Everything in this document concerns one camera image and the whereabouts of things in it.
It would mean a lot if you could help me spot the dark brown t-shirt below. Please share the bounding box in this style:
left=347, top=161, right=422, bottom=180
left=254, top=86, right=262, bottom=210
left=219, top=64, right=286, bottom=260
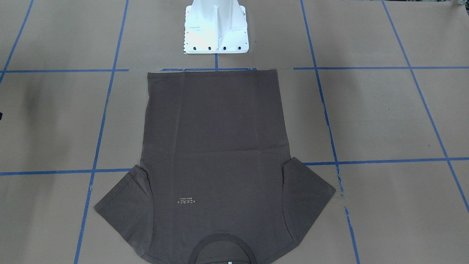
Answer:
left=94, top=70, right=336, bottom=264

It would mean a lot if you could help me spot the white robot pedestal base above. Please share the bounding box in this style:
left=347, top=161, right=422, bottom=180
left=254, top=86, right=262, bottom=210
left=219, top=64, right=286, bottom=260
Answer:
left=183, top=0, right=250, bottom=54

